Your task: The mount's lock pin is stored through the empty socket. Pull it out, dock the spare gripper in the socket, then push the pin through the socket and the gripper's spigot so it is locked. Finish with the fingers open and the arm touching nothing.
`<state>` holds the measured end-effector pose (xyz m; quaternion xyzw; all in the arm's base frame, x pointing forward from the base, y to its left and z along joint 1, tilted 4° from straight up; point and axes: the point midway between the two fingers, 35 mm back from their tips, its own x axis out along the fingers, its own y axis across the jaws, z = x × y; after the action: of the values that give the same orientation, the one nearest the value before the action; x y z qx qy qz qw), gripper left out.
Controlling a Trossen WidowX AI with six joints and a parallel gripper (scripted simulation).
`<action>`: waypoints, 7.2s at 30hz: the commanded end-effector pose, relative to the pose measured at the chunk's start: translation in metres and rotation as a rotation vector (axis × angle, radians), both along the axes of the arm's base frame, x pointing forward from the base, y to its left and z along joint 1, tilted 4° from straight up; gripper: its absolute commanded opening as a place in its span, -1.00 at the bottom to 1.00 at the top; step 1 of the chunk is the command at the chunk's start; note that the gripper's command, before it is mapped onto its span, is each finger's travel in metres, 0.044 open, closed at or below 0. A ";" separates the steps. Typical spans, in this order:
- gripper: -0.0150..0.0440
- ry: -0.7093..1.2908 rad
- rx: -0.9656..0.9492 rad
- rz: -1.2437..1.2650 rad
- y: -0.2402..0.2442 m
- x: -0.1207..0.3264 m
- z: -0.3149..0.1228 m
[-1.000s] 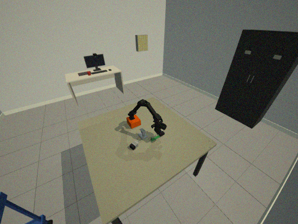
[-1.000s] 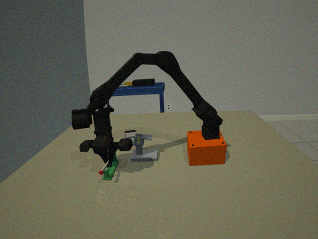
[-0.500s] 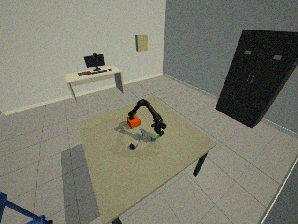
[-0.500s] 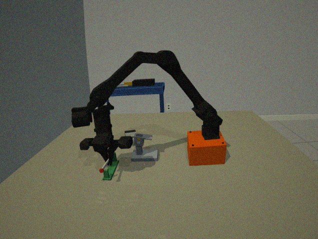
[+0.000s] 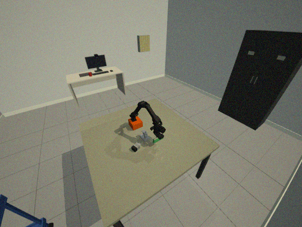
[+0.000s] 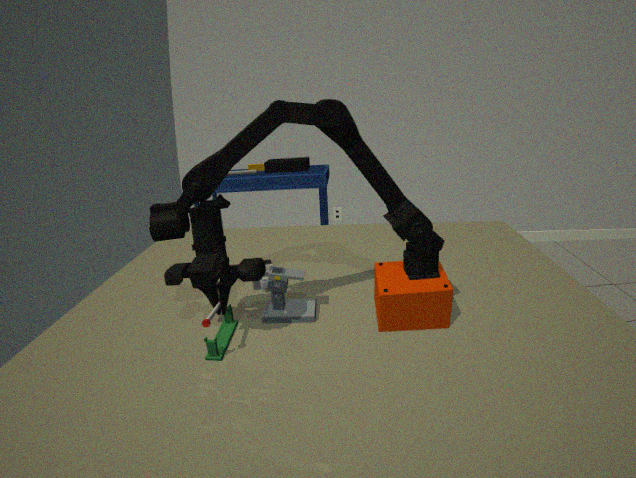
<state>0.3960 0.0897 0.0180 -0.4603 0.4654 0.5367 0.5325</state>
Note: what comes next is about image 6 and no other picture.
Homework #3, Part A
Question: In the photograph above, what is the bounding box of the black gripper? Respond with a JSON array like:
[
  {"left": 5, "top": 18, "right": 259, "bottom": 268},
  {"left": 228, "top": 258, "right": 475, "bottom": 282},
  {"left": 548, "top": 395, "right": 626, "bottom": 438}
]
[{"left": 164, "top": 233, "right": 266, "bottom": 315}]

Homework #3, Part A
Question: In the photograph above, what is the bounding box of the grey pin with red cap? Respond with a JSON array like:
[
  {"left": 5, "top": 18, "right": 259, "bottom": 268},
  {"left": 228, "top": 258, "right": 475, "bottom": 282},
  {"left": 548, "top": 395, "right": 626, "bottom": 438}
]
[{"left": 202, "top": 302, "right": 221, "bottom": 327}]

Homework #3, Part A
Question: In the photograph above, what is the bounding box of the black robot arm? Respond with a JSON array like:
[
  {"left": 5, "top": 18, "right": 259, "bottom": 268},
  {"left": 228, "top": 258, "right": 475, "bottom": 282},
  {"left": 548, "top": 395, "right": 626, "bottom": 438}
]
[{"left": 149, "top": 99, "right": 445, "bottom": 287}]

